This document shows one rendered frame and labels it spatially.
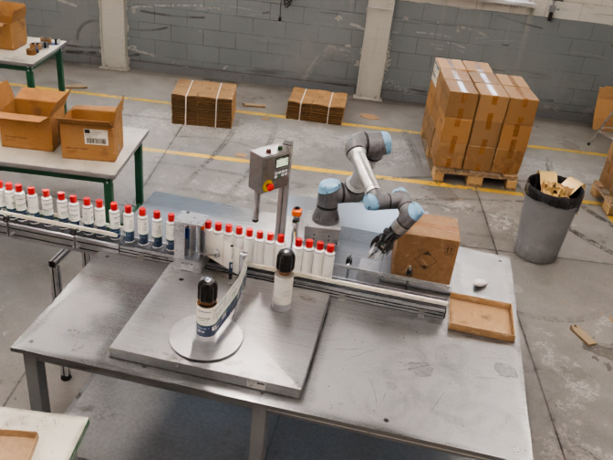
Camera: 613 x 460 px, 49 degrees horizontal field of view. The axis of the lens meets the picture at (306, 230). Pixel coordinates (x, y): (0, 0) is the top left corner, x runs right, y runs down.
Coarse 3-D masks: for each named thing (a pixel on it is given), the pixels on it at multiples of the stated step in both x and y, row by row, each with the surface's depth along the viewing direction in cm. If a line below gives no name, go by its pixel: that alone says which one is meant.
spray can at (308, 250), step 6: (306, 240) 322; (312, 240) 322; (306, 246) 323; (312, 246) 323; (306, 252) 323; (312, 252) 324; (306, 258) 325; (312, 258) 326; (306, 264) 326; (306, 270) 328
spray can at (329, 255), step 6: (330, 246) 319; (330, 252) 321; (324, 258) 323; (330, 258) 322; (324, 264) 324; (330, 264) 323; (324, 270) 326; (330, 270) 325; (324, 276) 327; (330, 276) 327; (324, 282) 329
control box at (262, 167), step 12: (276, 144) 319; (252, 156) 311; (264, 156) 306; (276, 156) 310; (252, 168) 313; (264, 168) 308; (288, 168) 319; (252, 180) 316; (264, 180) 311; (276, 180) 317; (264, 192) 314
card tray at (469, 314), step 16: (464, 304) 333; (480, 304) 334; (496, 304) 333; (512, 304) 330; (464, 320) 321; (480, 320) 322; (496, 320) 324; (512, 320) 321; (496, 336) 311; (512, 336) 309
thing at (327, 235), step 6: (306, 216) 374; (306, 222) 368; (312, 222) 368; (306, 228) 364; (312, 228) 364; (318, 228) 364; (324, 228) 364; (330, 228) 364; (336, 228) 364; (306, 234) 366; (312, 234) 366; (318, 234) 365; (324, 234) 365; (330, 234) 365; (336, 234) 365; (318, 240) 368; (324, 240) 367; (330, 240) 367; (336, 240) 369
